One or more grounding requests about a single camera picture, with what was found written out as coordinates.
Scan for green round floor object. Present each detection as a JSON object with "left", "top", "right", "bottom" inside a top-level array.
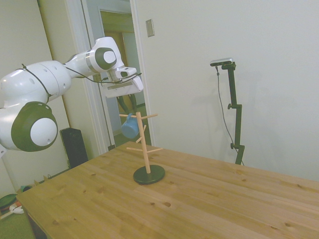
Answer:
[{"left": 0, "top": 194, "right": 18, "bottom": 212}]

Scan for wooden mug tree black base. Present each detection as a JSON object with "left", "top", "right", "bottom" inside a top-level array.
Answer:
[{"left": 119, "top": 112, "right": 166, "bottom": 185}]

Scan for black camera stand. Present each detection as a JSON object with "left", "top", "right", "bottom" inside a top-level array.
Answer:
[{"left": 221, "top": 62, "right": 245, "bottom": 165}]

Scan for black box speaker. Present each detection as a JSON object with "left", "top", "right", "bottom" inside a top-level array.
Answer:
[{"left": 59, "top": 127, "right": 89, "bottom": 170}]

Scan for grey wall switch plate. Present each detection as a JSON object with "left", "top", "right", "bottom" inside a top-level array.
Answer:
[{"left": 146, "top": 18, "right": 155, "bottom": 38}]

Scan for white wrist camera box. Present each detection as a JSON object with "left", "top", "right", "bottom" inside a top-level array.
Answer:
[{"left": 114, "top": 66, "right": 137, "bottom": 80}]

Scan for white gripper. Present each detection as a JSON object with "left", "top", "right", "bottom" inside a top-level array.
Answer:
[{"left": 101, "top": 76, "right": 144, "bottom": 116}]

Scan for blue enamel mug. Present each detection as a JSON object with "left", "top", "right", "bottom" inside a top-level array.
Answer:
[{"left": 121, "top": 113, "right": 139, "bottom": 138}]

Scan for white floor object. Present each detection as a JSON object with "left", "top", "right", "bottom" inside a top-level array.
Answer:
[{"left": 8, "top": 204, "right": 25, "bottom": 215}]

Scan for white door with knob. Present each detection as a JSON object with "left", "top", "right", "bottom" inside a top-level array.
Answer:
[{"left": 37, "top": 0, "right": 98, "bottom": 160}]

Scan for silver exterior camera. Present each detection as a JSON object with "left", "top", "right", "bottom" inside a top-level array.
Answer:
[{"left": 210, "top": 57, "right": 235, "bottom": 67}]

